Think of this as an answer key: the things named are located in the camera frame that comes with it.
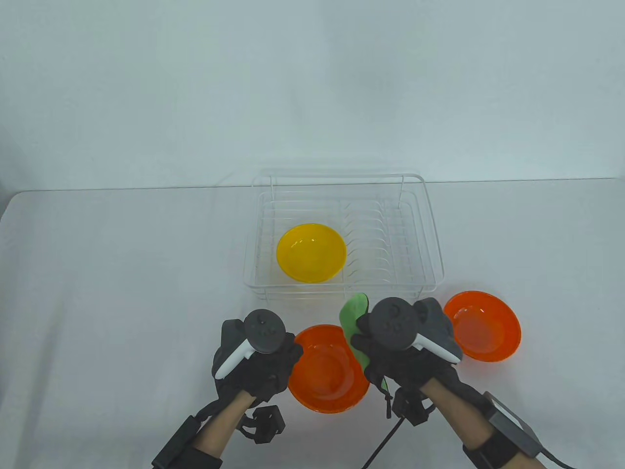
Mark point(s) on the orange bowl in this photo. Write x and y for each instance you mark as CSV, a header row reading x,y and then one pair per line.
x,y
327,376
483,327

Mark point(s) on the yellow bowl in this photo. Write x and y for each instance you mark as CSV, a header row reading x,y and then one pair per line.
x,y
311,251

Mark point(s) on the person's right forearm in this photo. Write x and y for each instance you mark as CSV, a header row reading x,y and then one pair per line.
x,y
454,415

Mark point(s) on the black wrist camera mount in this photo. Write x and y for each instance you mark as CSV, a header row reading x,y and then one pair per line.
x,y
415,405
266,425

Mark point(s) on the grey and white controller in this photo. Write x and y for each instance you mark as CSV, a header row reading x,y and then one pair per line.
x,y
263,330
393,322

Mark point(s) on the grey wrist sensor box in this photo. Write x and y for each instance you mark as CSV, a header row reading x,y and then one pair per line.
x,y
173,447
512,425

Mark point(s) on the person's left hand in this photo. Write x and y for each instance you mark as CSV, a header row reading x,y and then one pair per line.
x,y
263,376

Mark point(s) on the person's left forearm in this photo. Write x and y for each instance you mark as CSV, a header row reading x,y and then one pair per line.
x,y
224,425

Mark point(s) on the person's right hand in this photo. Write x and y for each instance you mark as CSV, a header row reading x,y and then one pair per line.
x,y
400,366

